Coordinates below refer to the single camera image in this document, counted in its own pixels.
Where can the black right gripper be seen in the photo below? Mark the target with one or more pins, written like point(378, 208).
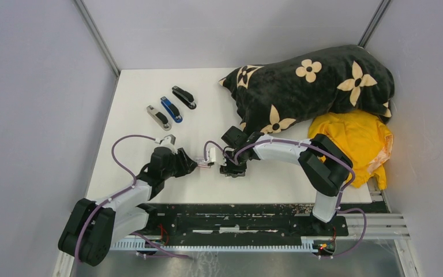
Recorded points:
point(229, 170)

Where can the yellow crumpled cloth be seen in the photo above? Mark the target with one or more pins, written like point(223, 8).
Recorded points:
point(363, 138)

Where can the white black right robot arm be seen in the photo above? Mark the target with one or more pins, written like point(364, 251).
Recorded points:
point(328, 169)

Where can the staple box with staples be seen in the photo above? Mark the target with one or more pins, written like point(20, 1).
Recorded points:
point(202, 163)

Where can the black floral plush pillow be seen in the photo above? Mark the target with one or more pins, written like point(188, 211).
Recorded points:
point(272, 97)

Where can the beige stapler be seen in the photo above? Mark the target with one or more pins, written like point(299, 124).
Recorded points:
point(159, 118)

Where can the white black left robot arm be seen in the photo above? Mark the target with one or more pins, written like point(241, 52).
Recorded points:
point(95, 225)

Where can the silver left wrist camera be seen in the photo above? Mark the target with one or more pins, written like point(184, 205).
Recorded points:
point(167, 142)

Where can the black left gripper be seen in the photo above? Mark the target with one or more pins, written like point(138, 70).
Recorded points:
point(187, 164)

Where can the blue stapler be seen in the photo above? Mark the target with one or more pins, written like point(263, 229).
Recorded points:
point(171, 109)

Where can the black stapler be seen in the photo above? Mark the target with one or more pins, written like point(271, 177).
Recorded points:
point(185, 97)

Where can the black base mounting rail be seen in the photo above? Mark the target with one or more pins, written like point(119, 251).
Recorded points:
point(262, 224)

